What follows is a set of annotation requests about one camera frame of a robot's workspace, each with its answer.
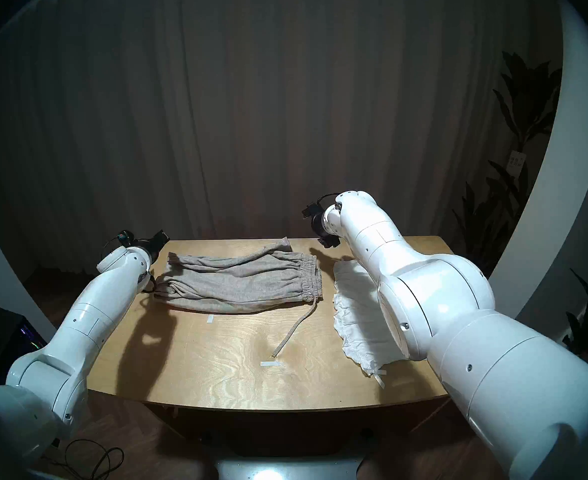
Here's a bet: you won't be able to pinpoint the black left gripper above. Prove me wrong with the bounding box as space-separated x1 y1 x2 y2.
136 230 170 257

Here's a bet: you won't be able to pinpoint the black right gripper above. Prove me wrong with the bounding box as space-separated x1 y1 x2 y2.
302 199 342 248

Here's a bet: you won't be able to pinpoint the grey drawstring pants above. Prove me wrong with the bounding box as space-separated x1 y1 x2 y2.
153 236 323 359

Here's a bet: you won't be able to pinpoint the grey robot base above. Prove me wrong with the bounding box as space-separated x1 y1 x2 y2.
214 456 359 480

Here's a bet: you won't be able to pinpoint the white frilled shorts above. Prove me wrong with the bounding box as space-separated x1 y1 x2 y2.
332 256 409 389

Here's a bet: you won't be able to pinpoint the beige pleated curtain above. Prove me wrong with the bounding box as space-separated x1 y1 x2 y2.
0 0 559 280

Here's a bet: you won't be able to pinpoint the black computer tower with lights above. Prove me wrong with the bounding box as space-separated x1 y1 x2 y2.
0 308 57 385

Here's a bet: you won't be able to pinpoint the tall dark leafy plant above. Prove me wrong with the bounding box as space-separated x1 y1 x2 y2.
451 51 563 285

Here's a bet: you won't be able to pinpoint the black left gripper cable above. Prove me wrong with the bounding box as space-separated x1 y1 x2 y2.
103 230 154 296

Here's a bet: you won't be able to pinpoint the black floor cable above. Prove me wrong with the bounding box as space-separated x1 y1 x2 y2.
49 436 124 480

